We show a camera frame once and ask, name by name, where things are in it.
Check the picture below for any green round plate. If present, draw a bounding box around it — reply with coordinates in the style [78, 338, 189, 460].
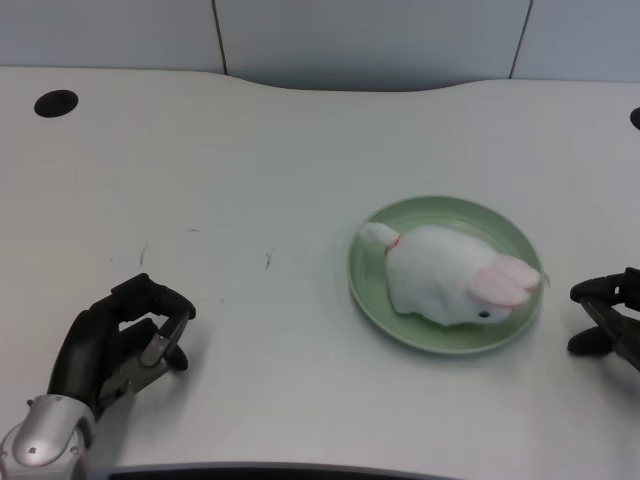
[346, 194, 550, 356]

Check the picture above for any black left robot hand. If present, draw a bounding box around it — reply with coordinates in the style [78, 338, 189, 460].
[46, 272, 197, 422]

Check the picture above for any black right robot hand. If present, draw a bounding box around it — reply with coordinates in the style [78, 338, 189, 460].
[566, 267, 640, 372]

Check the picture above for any white plush rabbit doll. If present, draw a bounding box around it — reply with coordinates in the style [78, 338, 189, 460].
[357, 222, 542, 328]

